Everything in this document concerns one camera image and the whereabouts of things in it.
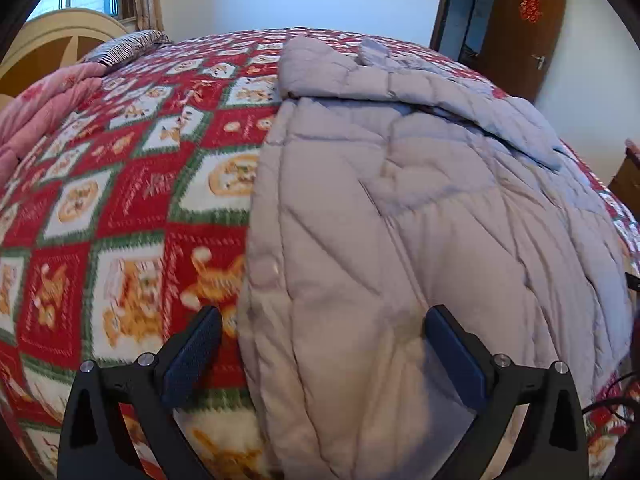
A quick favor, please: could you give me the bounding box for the red printed bed blanket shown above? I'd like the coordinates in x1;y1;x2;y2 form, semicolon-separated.
0;27;640;480

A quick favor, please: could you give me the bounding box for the cream wooden headboard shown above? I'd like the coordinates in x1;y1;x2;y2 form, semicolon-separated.
0;8;131;98

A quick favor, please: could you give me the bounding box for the lilac quilted puffer jacket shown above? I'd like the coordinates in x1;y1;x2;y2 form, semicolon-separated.
235;36;632;480

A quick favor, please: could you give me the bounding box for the brown wooden door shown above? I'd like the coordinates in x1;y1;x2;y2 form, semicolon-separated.
480;0;567;102

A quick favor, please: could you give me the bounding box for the dark wooden door frame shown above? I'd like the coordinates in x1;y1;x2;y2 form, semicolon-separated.
430;0;501;58

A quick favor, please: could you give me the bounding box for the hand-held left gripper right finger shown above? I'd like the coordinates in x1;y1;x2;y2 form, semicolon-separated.
424;304;591;480

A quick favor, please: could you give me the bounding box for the black cable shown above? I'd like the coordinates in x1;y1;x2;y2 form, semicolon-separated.
582;370;640;418

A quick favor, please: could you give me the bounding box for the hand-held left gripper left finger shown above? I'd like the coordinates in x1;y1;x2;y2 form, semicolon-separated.
56;304;223;480

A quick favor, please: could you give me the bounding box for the striped pillow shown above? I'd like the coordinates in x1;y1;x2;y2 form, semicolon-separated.
82;29;173;68

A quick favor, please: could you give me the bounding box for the folded pink quilt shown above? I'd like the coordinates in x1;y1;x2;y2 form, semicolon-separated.
0;72;103;173

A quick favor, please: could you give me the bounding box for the brown wooden cabinet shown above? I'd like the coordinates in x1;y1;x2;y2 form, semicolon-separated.
607;140;640;206

